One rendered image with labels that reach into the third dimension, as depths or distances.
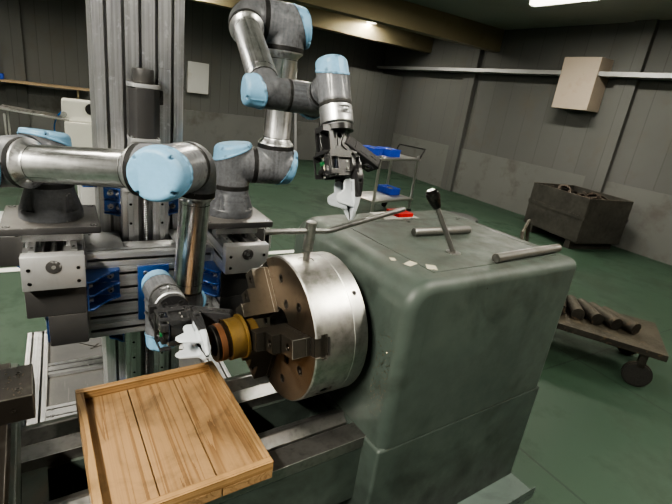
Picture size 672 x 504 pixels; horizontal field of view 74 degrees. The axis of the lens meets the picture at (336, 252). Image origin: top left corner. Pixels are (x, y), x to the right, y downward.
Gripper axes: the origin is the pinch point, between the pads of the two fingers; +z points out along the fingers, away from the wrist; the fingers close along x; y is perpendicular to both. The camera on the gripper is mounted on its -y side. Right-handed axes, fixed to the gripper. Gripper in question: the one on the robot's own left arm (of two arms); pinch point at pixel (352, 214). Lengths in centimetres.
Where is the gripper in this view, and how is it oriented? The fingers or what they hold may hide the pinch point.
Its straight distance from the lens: 102.2
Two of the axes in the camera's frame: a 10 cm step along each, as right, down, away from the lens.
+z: 0.9, 10.0, 0.0
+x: 5.5, -0.5, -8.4
